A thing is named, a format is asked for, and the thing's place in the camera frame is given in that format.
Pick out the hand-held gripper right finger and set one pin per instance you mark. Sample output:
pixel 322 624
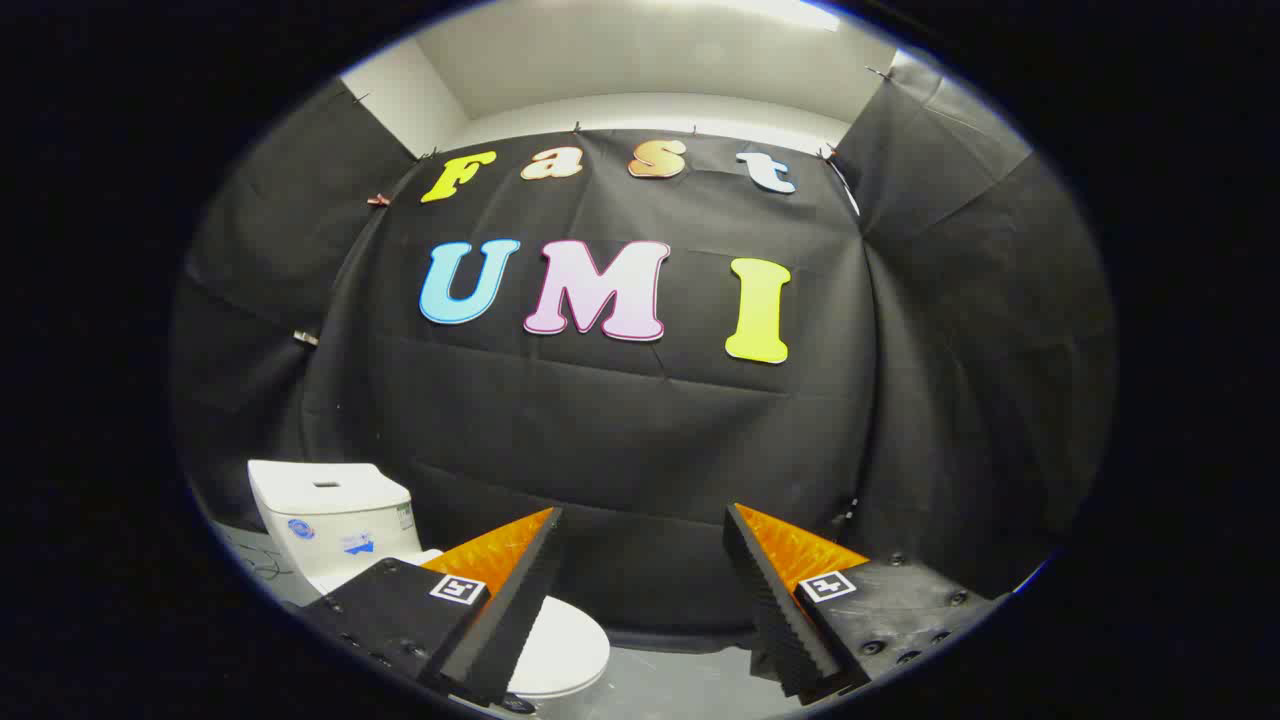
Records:
pixel 775 610

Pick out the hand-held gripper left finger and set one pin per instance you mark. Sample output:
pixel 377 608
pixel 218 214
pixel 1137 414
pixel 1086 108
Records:
pixel 505 620

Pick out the white toilet body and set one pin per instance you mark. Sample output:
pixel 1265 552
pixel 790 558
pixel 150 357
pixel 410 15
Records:
pixel 330 510

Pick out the black backdrop cloth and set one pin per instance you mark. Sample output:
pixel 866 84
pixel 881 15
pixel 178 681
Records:
pixel 600 450

